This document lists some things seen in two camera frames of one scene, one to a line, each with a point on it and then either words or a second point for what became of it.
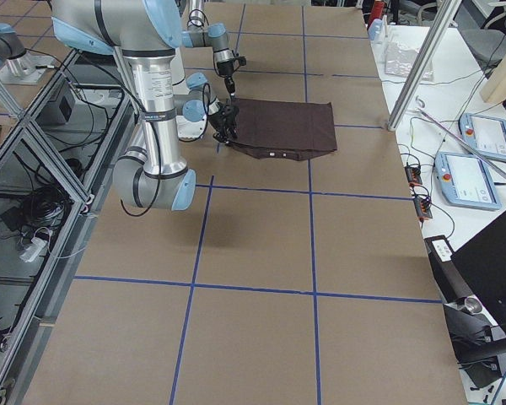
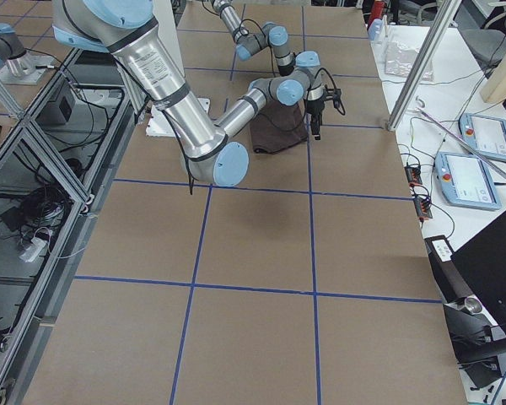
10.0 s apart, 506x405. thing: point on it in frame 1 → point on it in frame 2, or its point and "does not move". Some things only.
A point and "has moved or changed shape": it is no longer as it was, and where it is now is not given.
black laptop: x=492 y=262 does not move
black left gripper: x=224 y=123 → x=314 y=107
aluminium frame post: x=442 y=18 does not move
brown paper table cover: x=284 y=282 does not move
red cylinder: x=378 y=10 does not move
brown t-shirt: x=284 y=129 has moved or changed shape
